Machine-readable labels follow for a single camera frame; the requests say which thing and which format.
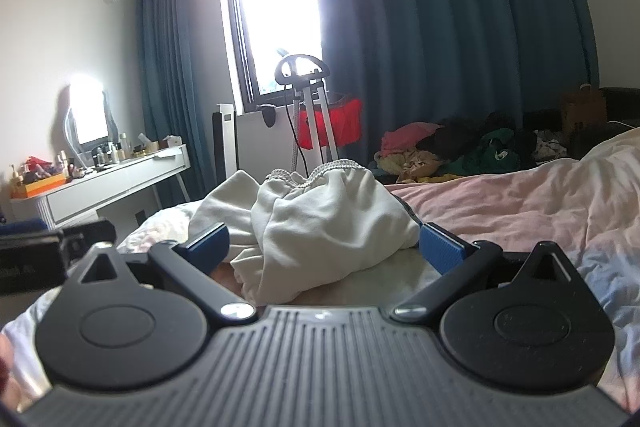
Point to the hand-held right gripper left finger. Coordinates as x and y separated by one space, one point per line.
210 243

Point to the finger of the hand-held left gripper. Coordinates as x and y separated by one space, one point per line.
87 237

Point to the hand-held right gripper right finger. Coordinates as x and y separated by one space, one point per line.
440 249

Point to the white dressing table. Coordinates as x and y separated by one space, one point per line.
115 187

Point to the orange storage box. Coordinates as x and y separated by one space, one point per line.
37 188

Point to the row of cosmetic bottles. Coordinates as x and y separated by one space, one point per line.
112 153

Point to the beige yellow garment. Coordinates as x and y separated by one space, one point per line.
410 167

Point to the pink and white bed blanket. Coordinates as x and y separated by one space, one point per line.
525 207

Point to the white tower appliance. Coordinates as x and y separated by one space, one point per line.
225 147

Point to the green garment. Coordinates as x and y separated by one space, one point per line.
487 157

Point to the white tissue box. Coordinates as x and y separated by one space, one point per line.
171 142

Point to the pink garment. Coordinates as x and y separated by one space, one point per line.
402 138

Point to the black garment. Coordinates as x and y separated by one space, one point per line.
460 132

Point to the lit vanity mirror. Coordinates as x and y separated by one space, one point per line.
89 112

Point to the white patterned garment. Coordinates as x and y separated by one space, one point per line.
549 147

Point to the red cloth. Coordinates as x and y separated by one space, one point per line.
345 122

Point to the teal narrow curtain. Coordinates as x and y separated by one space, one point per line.
175 82

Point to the garment steamer stand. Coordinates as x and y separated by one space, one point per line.
312 107

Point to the brown paper bag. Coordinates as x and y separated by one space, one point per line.
584 107

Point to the teal wide curtain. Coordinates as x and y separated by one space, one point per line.
450 22

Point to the dark sofa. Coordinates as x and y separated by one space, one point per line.
620 107

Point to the dark framed window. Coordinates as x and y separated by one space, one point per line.
272 7

